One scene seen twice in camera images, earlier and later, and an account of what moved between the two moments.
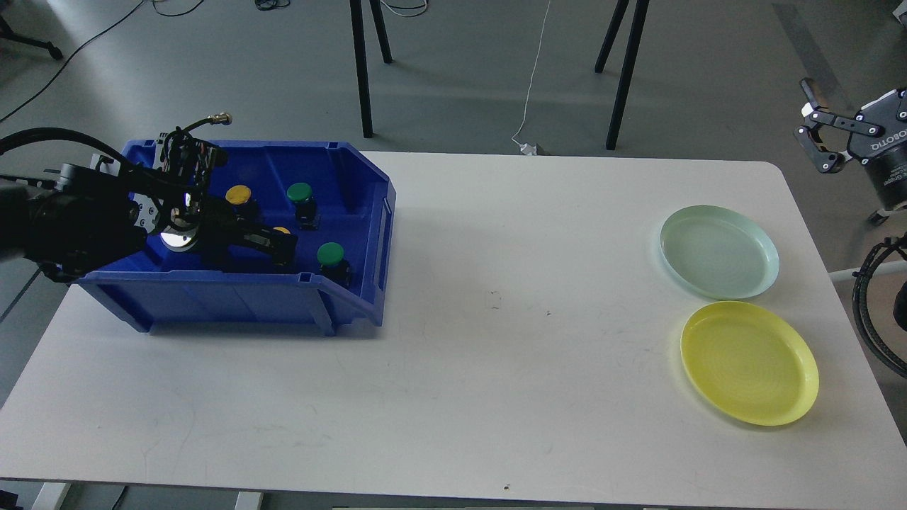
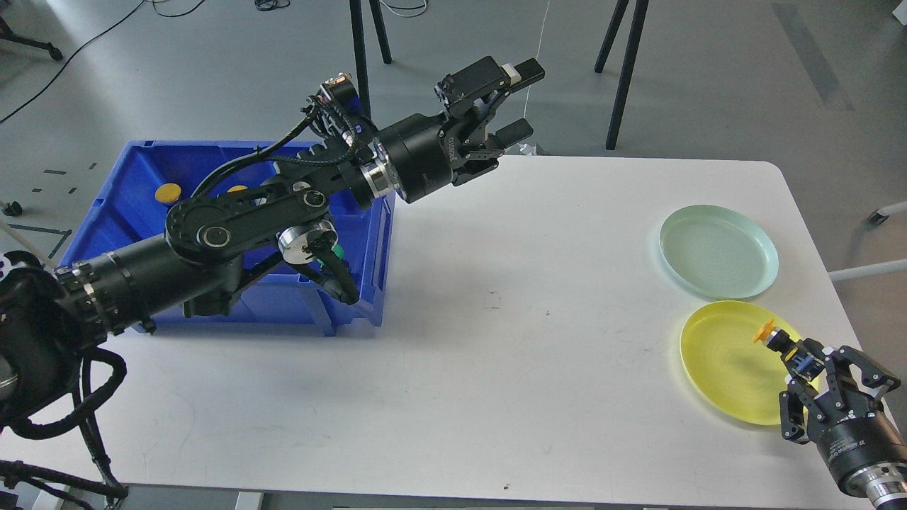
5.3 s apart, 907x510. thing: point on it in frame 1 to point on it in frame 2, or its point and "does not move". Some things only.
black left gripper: x=217 y=234 to x=423 y=153
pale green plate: x=718 y=253 does not move
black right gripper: x=884 y=155 to x=850 y=443
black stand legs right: x=640 y=13 does not move
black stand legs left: x=356 y=13 does not move
